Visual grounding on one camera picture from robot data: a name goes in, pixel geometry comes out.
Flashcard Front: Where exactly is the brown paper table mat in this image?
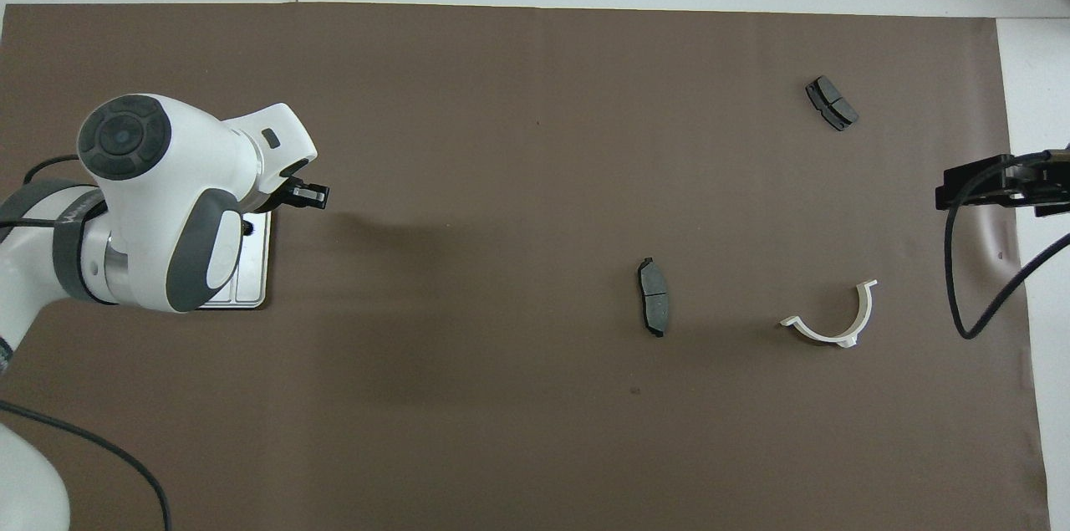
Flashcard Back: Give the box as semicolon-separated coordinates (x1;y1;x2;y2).
0;3;1052;531

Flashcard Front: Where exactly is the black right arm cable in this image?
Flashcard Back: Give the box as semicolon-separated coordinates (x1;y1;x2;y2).
943;148;1070;340

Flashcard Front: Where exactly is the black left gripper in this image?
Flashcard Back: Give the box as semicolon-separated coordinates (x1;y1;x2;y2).
274;180;330;214

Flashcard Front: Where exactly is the silver metal tray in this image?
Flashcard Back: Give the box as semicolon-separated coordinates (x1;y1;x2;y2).
199;212;273;310

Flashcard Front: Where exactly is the long dark brake pad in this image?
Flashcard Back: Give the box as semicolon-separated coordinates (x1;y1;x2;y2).
637;257;672;339

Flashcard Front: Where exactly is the white half-ring bracket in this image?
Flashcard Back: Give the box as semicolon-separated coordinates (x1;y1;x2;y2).
779;279;879;349

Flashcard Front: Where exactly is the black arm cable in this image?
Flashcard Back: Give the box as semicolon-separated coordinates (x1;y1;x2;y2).
943;148;1070;340
0;153;172;531

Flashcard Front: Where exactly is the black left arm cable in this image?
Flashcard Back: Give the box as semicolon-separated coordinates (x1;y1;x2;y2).
0;153;172;531

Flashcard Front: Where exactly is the short dark brake pad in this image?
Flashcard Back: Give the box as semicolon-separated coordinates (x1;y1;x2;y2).
805;75;859;132

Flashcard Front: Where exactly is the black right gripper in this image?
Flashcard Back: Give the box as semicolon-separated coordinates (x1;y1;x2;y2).
935;145;1070;218

